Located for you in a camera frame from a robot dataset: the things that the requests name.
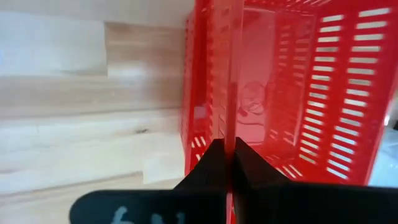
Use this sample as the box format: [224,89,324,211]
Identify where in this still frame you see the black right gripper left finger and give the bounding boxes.
[68,138,228,224]

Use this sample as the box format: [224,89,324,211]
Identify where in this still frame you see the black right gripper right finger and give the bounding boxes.
[232,137,398,224]

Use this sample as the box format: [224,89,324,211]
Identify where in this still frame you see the red slotted plastic basket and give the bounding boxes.
[180,0,398,224]

